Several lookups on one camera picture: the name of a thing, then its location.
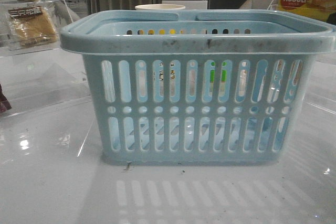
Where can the packaged bread slice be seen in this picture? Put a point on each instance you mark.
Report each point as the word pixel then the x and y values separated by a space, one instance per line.
pixel 30 26

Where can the light blue plastic basket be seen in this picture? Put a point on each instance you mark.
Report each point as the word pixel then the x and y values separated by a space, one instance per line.
pixel 148 74

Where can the green striped package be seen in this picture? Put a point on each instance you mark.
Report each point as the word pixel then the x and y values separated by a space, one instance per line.
pixel 212 78

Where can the white paper cup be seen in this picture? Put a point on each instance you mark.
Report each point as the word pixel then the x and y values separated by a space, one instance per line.
pixel 159 7

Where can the clear acrylic shelf left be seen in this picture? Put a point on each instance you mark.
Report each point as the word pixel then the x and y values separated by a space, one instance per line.
pixel 41 76

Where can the dark red snack packet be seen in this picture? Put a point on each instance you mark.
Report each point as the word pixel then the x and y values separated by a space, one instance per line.
pixel 5 104

